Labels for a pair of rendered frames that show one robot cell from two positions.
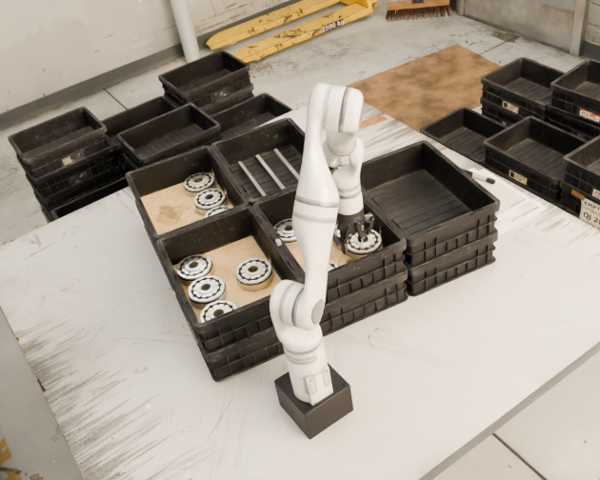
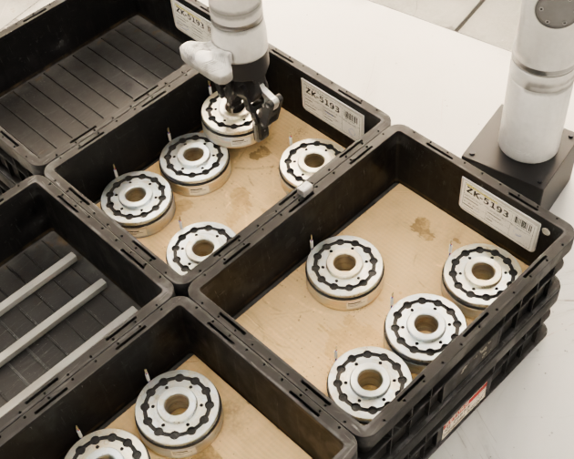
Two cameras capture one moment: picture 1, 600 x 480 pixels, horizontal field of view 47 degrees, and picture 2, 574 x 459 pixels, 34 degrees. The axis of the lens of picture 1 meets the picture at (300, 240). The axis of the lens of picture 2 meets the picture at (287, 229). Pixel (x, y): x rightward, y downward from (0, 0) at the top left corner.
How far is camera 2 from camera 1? 2.00 m
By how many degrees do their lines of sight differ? 73
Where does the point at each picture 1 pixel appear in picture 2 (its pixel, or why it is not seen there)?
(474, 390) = (401, 47)
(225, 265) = (323, 349)
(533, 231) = not seen: hidden behind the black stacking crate
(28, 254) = not seen: outside the picture
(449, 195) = (48, 75)
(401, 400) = (452, 107)
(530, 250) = not seen: hidden behind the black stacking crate
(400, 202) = (71, 131)
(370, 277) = (299, 107)
